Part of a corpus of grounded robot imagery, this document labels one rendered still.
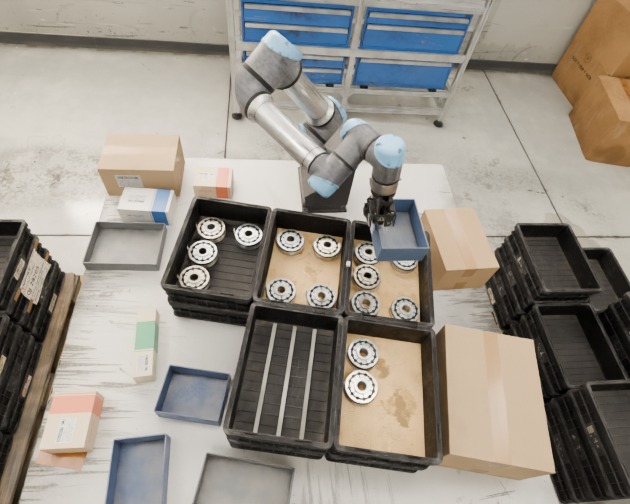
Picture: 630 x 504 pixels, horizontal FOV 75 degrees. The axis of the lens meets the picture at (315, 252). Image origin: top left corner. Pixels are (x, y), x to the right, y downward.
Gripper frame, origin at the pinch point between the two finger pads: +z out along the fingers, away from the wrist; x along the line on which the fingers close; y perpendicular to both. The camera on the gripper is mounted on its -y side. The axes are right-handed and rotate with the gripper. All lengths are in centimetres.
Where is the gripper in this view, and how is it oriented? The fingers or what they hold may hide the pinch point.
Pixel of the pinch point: (375, 225)
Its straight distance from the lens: 130.7
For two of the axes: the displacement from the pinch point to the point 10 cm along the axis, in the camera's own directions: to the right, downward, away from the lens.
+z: 0.2, 5.6, 8.3
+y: 0.4, 8.3, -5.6
